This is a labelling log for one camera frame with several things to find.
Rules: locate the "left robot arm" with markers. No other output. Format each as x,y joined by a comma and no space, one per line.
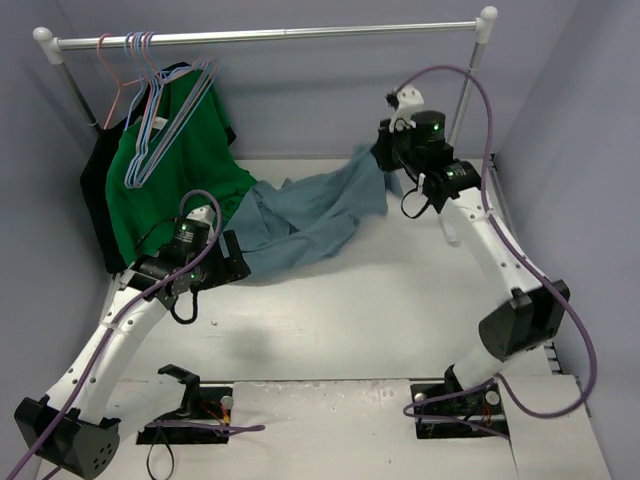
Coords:
77,425

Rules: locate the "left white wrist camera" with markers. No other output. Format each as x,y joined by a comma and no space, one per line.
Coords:
204,214

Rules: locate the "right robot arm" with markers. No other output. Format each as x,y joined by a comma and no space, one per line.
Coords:
527,314

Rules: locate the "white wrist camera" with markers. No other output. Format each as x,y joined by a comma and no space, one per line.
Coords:
406,102
204,214

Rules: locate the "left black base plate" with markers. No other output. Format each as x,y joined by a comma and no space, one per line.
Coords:
208,403

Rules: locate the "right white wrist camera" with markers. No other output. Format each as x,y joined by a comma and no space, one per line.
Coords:
406,102

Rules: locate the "black t-shirt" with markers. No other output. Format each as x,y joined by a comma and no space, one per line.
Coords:
94,176

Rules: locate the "blue-grey t-shirt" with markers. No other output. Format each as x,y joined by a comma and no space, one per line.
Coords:
303,222

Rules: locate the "silver clothes rack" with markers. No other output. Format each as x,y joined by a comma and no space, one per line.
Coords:
315,92

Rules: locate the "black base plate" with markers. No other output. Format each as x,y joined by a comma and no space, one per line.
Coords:
476,415
208,403

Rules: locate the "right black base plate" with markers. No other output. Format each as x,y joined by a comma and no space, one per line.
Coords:
476,415

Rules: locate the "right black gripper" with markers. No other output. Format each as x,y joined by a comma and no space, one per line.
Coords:
382,148

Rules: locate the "green t-shirt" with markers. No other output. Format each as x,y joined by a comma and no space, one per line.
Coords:
198,159

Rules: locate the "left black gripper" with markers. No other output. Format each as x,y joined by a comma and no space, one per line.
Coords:
232,257

